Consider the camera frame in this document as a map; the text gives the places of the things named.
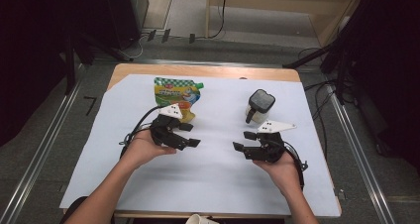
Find person's left hand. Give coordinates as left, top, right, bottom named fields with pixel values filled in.
left=123, top=129, right=177, bottom=168

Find dark curtain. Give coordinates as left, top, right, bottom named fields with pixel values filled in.
left=330, top=0, right=420, bottom=173
left=0, top=0, right=107, bottom=148

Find right hand-held gripper cable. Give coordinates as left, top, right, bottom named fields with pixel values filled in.
left=282, top=140, right=310, bottom=190

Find black hanging cable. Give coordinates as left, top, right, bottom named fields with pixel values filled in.
left=207, top=0, right=230, bottom=40

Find black cabinet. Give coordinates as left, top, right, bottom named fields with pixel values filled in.
left=98, top=0, right=150, bottom=52

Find black tripod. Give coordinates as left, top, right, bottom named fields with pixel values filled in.
left=282, top=17, right=365, bottom=106

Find left hand-held gripper cable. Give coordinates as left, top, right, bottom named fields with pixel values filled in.
left=119, top=105, right=166, bottom=159

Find hand-held gripper cable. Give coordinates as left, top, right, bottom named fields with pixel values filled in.
left=282, top=140, right=310, bottom=190
left=119, top=105, right=166, bottom=159

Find white paper cup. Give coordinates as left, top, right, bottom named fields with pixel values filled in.
left=185, top=213, right=221, bottom=224

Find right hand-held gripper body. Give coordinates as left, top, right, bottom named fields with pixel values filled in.
left=242, top=119, right=297, bottom=164

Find black stand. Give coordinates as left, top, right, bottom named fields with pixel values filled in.
left=62, top=30, right=134, bottom=96

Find green yellow spout pouch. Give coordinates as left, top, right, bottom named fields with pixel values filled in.
left=153, top=76, right=205, bottom=124

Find white floor cable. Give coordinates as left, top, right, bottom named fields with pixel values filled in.
left=115, top=35, right=147, bottom=60

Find white paper sheet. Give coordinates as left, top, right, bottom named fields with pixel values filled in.
left=58, top=73, right=342, bottom=218

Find clear jar with black lid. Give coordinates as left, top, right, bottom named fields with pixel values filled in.
left=245, top=88, right=276, bottom=125

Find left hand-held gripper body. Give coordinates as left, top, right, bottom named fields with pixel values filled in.
left=150, top=103, right=191, bottom=152

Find person's right hand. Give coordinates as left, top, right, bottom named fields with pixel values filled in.
left=252, top=149, right=303, bottom=198

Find metal floor rail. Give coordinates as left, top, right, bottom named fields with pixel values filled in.
left=325, top=74, right=397, bottom=224
left=0, top=64, right=87, bottom=224
left=92, top=58, right=285, bottom=68

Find wooden frame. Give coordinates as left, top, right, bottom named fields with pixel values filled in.
left=204, top=0, right=366, bottom=48

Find black floor cables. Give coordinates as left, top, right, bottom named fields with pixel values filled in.
left=297, top=46, right=342, bottom=160

